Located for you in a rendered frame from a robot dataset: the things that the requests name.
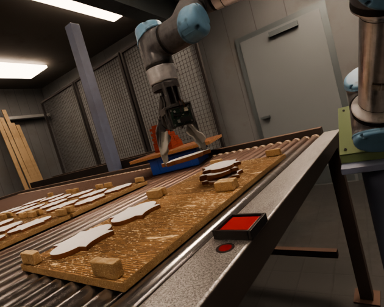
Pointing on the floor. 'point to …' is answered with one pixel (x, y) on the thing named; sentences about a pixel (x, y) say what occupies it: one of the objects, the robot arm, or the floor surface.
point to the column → (381, 210)
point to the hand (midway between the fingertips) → (185, 157)
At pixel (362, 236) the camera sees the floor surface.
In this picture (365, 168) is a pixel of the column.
